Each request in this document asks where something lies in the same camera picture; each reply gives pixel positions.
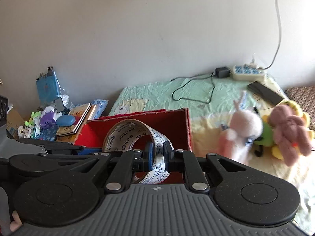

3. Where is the purple plush toy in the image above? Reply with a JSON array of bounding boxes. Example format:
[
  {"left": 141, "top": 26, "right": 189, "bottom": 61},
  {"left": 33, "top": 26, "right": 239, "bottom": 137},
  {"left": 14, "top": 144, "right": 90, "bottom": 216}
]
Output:
[{"left": 40, "top": 111, "right": 56, "bottom": 129}]

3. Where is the black flat remote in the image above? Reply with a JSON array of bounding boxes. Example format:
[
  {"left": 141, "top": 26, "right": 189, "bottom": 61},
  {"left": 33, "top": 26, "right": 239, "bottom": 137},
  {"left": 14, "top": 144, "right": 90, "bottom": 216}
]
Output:
[{"left": 247, "top": 81, "right": 284, "bottom": 106}]

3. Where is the green bed sheet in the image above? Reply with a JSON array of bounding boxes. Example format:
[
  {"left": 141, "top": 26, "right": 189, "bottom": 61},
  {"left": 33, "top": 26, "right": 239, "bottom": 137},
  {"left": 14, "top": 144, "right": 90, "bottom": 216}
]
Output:
[{"left": 109, "top": 76, "right": 314, "bottom": 234}]

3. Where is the blue paper bag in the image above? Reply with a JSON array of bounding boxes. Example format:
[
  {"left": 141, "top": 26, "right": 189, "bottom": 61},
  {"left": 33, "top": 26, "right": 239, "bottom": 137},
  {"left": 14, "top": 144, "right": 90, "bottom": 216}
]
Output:
[{"left": 36, "top": 66, "right": 61, "bottom": 105}]

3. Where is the blue oval case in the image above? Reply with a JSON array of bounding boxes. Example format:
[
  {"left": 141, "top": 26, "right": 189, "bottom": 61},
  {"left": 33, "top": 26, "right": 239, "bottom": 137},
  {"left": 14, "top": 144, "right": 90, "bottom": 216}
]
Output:
[{"left": 56, "top": 115, "right": 76, "bottom": 127}]

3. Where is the pink plush bear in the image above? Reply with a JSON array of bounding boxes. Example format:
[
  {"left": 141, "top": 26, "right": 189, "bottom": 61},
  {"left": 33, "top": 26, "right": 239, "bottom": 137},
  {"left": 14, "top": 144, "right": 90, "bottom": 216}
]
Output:
[{"left": 268, "top": 104, "right": 312, "bottom": 167}]

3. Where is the stack of books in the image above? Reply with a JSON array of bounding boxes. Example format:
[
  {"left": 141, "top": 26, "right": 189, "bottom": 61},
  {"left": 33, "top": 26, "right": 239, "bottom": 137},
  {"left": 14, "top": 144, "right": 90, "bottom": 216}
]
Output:
[{"left": 56, "top": 103, "right": 96, "bottom": 137}]

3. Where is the black power adapter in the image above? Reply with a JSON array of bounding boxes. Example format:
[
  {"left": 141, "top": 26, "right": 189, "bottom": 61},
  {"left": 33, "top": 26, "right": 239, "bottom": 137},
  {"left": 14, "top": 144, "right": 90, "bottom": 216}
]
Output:
[{"left": 215, "top": 67, "right": 231, "bottom": 79}]

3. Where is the white wall cable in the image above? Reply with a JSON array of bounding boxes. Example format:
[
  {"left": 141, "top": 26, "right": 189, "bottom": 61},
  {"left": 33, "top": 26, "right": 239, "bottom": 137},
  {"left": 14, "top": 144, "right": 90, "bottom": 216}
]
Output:
[{"left": 260, "top": 0, "right": 283, "bottom": 71}]

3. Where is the pink plush rabbit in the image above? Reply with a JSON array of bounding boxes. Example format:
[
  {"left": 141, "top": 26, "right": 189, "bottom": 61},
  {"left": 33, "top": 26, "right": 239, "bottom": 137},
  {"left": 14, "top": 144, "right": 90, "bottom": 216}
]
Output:
[{"left": 217, "top": 91, "right": 263, "bottom": 165}]

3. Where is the green yellow plush toy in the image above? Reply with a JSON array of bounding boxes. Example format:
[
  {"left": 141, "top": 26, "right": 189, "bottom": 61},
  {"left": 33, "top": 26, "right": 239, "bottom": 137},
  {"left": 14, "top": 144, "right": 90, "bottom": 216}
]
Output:
[{"left": 254, "top": 100, "right": 314, "bottom": 166}]

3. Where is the black adapter cable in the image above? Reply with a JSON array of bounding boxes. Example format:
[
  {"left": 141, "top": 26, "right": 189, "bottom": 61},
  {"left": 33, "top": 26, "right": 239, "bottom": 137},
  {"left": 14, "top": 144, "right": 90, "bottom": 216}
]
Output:
[{"left": 169, "top": 71, "right": 217, "bottom": 105}]

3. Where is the white power strip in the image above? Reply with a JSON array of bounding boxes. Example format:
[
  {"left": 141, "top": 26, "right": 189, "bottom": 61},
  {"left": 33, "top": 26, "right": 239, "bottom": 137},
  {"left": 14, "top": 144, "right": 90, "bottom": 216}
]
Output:
[{"left": 232, "top": 65, "right": 266, "bottom": 82}]

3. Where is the printed tape roll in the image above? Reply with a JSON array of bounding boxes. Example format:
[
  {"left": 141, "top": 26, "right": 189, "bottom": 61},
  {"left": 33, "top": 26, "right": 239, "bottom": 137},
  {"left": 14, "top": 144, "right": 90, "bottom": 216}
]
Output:
[{"left": 103, "top": 119, "right": 170, "bottom": 184}]

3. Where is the large red cardboard box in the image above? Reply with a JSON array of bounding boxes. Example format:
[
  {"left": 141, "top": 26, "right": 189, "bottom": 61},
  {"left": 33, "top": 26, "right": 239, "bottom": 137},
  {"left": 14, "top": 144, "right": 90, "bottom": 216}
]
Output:
[{"left": 74, "top": 109, "right": 191, "bottom": 184}]

